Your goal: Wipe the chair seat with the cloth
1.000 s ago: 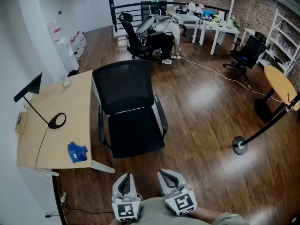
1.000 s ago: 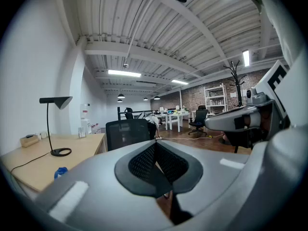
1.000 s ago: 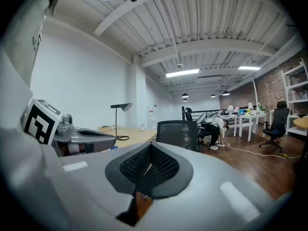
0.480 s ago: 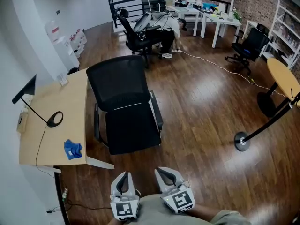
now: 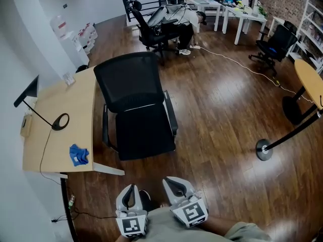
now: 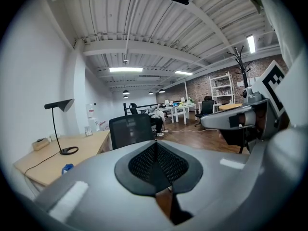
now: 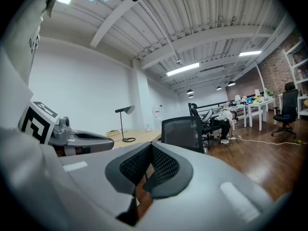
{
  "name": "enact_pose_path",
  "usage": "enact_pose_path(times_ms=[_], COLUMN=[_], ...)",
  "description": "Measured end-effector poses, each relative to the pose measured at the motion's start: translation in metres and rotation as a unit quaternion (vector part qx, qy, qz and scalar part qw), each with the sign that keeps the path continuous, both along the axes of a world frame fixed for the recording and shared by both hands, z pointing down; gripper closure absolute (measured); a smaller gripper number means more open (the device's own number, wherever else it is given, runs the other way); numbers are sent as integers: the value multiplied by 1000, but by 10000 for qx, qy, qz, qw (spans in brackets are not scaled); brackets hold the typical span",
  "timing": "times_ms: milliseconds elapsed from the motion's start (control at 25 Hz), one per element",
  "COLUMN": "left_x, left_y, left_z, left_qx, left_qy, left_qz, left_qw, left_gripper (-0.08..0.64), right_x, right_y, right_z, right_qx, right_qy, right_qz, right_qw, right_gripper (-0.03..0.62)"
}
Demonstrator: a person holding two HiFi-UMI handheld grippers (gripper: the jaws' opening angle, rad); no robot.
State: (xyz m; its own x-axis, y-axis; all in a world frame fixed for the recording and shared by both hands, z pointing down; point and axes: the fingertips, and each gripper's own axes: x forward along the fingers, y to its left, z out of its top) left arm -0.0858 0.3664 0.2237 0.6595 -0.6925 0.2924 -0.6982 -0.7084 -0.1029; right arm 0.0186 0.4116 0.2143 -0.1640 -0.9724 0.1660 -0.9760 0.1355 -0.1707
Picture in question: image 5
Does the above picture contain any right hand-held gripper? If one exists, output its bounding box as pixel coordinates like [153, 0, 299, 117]
[162, 176, 209, 228]

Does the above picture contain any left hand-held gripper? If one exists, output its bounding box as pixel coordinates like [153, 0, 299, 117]
[115, 184, 149, 238]

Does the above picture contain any black office chair seat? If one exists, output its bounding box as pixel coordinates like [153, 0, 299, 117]
[115, 104, 177, 161]

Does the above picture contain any blue cloth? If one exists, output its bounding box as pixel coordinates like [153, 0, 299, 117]
[69, 144, 90, 168]

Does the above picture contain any person's right forearm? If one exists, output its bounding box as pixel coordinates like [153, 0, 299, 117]
[201, 215, 243, 236]

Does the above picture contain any person's black shoe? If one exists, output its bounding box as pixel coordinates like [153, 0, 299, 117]
[138, 189, 152, 211]

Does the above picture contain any person's beige shirt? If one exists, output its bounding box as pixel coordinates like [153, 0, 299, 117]
[133, 207, 273, 242]

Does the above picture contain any black pole with round base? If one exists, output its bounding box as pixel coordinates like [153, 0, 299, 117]
[255, 109, 323, 161]

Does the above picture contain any light wooden desk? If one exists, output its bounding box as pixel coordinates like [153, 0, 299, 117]
[22, 66, 126, 180]

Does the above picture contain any black mesh office chair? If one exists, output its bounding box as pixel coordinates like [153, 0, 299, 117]
[93, 51, 179, 161]

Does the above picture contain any wooden tissue box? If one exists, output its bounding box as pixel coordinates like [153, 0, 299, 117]
[20, 111, 33, 137]

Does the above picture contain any black desk lamp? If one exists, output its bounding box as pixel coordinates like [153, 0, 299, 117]
[13, 75, 70, 132]

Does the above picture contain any pack of water bottles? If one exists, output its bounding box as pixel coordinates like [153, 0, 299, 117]
[78, 23, 98, 55]

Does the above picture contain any round wooden table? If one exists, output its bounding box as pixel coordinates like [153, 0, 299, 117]
[282, 58, 323, 126]

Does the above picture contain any white water dispenser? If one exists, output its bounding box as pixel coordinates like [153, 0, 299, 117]
[49, 15, 90, 68]

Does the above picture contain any white table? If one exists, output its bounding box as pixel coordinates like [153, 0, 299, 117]
[185, 0, 223, 32]
[222, 5, 268, 45]

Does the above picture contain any black floor cable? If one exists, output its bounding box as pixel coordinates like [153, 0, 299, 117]
[51, 208, 118, 224]

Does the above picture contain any black lamp cable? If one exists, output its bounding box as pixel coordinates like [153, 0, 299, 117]
[39, 129, 63, 186]

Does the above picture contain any white floor cable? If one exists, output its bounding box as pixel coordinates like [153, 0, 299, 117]
[196, 45, 316, 104]

